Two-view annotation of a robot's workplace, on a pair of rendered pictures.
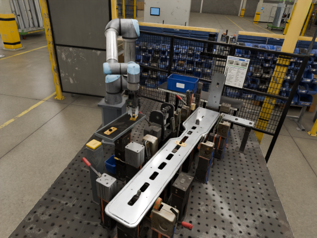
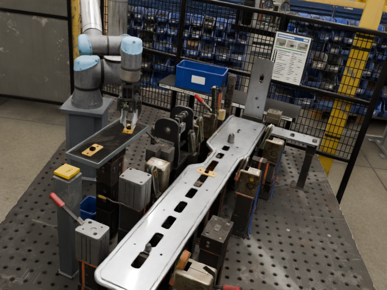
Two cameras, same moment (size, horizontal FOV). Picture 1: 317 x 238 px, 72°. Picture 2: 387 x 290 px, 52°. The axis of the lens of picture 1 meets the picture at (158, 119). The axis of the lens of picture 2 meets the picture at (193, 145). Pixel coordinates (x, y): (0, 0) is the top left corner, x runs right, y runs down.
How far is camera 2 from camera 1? 18 cm
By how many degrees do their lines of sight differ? 7
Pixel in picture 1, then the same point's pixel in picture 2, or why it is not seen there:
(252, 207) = (321, 270)
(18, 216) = not seen: outside the picture
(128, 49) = (115, 14)
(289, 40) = (371, 10)
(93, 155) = (66, 190)
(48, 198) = not seen: outside the picture
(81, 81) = (9, 73)
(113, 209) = (108, 275)
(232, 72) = (284, 59)
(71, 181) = (16, 241)
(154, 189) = (173, 243)
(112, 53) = (92, 19)
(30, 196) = not seen: outside the picture
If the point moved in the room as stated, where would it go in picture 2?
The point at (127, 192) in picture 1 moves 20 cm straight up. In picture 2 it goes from (128, 249) to (131, 197)
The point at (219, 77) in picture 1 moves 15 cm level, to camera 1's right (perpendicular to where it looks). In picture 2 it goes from (264, 67) to (289, 69)
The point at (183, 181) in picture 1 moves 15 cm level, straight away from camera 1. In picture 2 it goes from (219, 228) to (220, 202)
